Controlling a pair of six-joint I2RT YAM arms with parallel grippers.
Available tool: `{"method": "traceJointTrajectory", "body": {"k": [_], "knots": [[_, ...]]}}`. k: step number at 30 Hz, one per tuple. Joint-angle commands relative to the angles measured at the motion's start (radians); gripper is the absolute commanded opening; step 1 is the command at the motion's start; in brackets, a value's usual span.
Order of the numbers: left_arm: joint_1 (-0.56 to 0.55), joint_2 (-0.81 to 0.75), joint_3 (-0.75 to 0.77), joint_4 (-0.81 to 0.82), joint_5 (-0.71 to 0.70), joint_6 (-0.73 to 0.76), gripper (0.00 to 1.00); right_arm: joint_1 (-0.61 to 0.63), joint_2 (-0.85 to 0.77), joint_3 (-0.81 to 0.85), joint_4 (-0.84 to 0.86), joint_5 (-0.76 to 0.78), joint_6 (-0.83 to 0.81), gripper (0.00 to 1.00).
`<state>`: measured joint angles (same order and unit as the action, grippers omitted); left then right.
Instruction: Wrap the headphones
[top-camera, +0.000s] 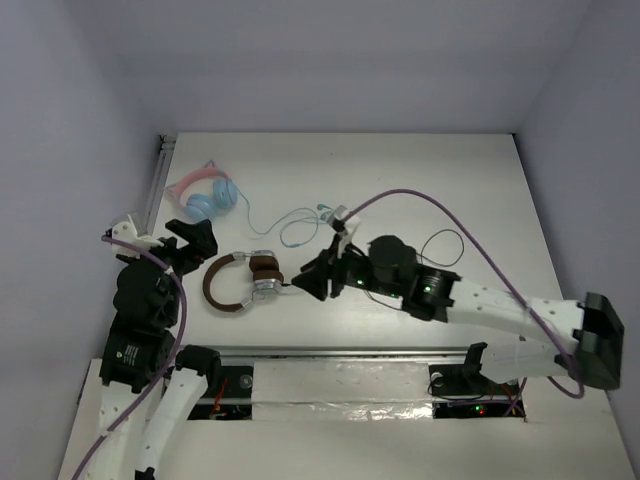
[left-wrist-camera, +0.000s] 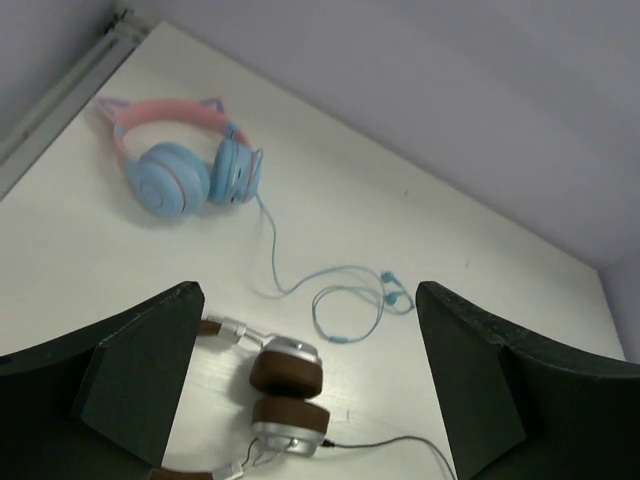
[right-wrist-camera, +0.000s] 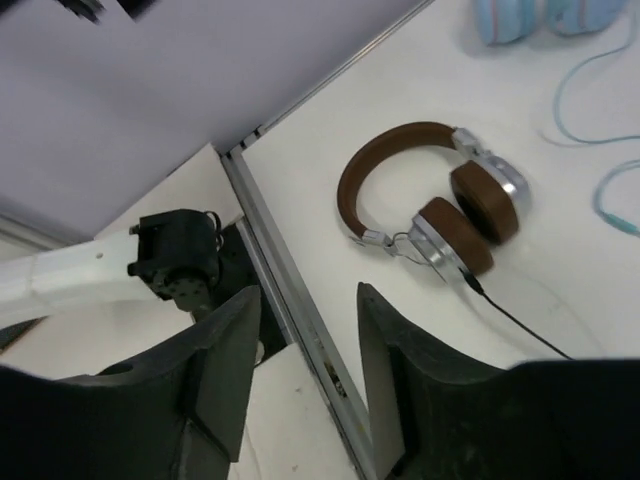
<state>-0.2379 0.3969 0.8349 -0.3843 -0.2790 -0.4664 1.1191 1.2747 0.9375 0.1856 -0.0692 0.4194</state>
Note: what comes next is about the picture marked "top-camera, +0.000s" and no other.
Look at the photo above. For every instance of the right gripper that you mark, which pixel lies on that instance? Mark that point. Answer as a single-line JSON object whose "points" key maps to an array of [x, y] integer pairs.
{"points": [[315, 272]]}

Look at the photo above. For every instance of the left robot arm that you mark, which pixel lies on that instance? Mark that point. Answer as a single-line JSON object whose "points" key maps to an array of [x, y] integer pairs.
{"points": [[150, 381]]}

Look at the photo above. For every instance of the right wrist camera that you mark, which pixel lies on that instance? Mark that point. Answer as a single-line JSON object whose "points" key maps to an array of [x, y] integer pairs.
{"points": [[344, 223]]}

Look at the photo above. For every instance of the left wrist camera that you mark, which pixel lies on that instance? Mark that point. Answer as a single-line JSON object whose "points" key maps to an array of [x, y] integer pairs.
{"points": [[128, 229]]}

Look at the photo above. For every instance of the aluminium rail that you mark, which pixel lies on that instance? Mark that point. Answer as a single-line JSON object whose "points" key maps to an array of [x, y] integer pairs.
{"points": [[341, 352], [165, 153]]}

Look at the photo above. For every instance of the pink blue cat headphones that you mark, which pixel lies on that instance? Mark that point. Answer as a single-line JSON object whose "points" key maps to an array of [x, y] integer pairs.
{"points": [[222, 197]]}

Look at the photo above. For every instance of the brown silver headphones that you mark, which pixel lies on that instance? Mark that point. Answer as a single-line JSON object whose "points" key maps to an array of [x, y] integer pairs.
{"points": [[266, 277]]}

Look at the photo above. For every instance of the white foam block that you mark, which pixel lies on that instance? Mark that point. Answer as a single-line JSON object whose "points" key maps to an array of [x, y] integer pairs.
{"points": [[340, 390]]}

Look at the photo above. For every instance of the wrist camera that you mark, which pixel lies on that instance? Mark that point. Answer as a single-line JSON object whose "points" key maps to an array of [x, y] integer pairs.
{"points": [[344, 223], [128, 229]]}

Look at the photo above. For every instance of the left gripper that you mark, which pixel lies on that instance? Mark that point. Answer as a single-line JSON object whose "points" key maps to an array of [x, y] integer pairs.
{"points": [[183, 251]]}

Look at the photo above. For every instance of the left aluminium rail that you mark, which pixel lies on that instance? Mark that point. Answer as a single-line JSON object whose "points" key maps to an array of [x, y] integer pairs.
{"points": [[165, 153]]}

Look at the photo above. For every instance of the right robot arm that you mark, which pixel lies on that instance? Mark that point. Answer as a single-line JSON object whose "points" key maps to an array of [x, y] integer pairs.
{"points": [[579, 339]]}

